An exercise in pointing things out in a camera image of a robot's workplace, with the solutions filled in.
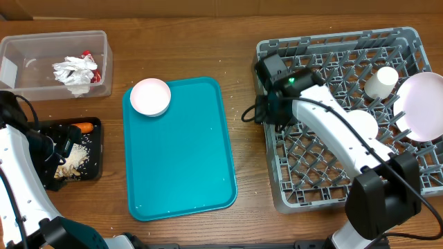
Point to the pale green bowl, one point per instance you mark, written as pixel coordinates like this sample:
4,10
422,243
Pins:
364,123

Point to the grey dishwasher rack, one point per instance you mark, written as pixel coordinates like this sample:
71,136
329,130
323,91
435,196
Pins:
304,174

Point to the black waste tray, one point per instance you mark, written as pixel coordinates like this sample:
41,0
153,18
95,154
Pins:
91,155

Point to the clear plastic bin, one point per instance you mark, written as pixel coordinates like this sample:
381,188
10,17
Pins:
27,64

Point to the pink round plate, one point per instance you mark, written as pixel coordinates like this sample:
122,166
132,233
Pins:
420,103

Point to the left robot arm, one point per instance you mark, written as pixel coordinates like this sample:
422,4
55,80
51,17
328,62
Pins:
29,159

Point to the red foil wrapper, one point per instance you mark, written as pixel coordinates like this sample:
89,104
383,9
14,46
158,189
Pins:
96,73

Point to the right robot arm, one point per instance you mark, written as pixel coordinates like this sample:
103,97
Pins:
385,186

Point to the pink bowl with food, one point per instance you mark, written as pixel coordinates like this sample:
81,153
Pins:
150,97

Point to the teal serving tray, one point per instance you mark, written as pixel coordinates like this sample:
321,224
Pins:
181,162

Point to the white napkin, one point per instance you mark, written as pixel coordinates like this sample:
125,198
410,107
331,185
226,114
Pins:
76,73

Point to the rice and nuts pile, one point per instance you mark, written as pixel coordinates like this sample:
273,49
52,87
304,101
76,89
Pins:
79,155

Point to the orange carrot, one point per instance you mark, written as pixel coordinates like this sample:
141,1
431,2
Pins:
85,127

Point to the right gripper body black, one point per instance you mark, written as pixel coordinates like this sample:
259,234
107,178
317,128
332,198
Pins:
275,112

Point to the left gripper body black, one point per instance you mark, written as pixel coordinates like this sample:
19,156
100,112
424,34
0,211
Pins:
57,142

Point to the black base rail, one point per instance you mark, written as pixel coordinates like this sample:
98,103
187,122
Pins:
305,244

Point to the white paper cup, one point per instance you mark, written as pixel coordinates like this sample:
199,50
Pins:
381,84

